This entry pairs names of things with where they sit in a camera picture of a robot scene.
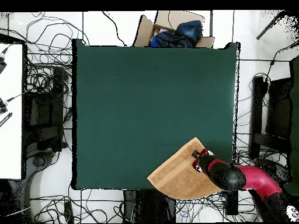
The dark green fabric panel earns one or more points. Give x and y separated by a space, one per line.
294 116

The dark green table cloth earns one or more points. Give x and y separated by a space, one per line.
140 93

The white table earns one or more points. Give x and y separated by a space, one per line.
11 140

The dark blue clothing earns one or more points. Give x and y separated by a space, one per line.
186 30

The black slanted bar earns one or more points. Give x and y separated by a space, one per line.
268 25

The orange terry towel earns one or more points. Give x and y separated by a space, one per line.
177 177

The black metal frame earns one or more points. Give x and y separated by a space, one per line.
258 105

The brown cardboard box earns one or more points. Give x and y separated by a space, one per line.
144 30

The black bulky object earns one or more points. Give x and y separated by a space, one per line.
44 112

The pink cloth item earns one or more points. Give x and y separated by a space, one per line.
160 31

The small black device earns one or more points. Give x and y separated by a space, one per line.
69 211

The black camera device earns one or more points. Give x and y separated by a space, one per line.
2 106
1 64

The black label strip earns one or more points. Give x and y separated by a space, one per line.
5 119

